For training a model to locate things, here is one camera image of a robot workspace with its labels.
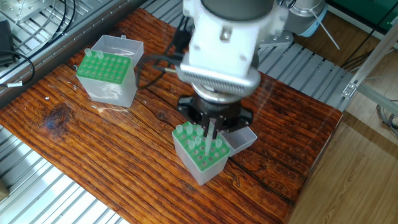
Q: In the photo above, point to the aluminium frame profile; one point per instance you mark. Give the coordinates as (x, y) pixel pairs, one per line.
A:
(373, 59)

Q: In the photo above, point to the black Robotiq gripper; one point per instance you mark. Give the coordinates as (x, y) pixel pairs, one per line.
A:
(205, 111)

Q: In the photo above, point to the thin white plastic strip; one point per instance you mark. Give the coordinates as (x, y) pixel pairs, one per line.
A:
(326, 30)

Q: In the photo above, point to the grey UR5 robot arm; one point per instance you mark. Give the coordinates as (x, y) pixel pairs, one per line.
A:
(227, 43)

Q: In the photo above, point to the clear pipette box green rack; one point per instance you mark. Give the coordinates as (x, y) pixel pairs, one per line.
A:
(199, 165)
(109, 78)

